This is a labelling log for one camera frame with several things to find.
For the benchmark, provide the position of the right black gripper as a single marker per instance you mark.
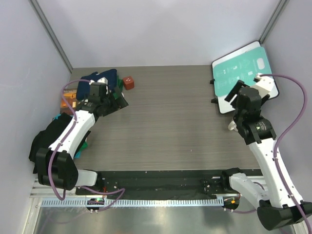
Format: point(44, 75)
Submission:
point(235, 90)

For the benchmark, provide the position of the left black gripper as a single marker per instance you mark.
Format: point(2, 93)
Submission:
point(120, 104)

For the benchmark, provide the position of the red cube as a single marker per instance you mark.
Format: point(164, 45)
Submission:
point(128, 83)

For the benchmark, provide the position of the white mug orange inside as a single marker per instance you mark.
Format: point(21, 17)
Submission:
point(232, 126)

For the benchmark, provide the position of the navy blue t-shirt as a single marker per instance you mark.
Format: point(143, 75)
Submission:
point(110, 77)

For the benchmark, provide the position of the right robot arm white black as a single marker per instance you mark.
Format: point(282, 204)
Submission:
point(281, 204)

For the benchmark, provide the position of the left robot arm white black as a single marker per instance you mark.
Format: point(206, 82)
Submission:
point(55, 163)

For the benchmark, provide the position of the green folded t-shirt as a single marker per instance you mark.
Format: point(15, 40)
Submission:
point(120, 85)

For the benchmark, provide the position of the teal folding board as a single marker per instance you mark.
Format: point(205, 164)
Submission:
point(243, 67)

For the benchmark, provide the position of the brown cover book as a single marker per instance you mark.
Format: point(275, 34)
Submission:
point(70, 96)

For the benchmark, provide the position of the black crumpled t-shirt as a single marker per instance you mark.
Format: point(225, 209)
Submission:
point(46, 137)

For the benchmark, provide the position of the white whiteboard black frame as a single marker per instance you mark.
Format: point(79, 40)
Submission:
point(225, 107)

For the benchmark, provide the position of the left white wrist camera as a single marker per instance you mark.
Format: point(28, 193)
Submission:
point(99, 87)

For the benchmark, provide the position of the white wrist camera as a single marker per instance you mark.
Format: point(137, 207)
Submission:
point(263, 84)
point(99, 87)

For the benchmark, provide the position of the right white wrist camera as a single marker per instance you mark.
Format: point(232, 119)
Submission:
point(263, 84)

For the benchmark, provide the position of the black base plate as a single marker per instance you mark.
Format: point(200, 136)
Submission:
point(167, 185)

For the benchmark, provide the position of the right aluminium frame post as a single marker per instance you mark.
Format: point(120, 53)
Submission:
point(280, 7)

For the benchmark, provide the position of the aluminium frame post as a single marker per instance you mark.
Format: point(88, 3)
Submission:
point(50, 32)
point(280, 7)

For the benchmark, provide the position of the white slotted cable duct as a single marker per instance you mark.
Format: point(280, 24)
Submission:
point(97, 202)

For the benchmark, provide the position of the left aluminium frame post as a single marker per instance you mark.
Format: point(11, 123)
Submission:
point(50, 32)

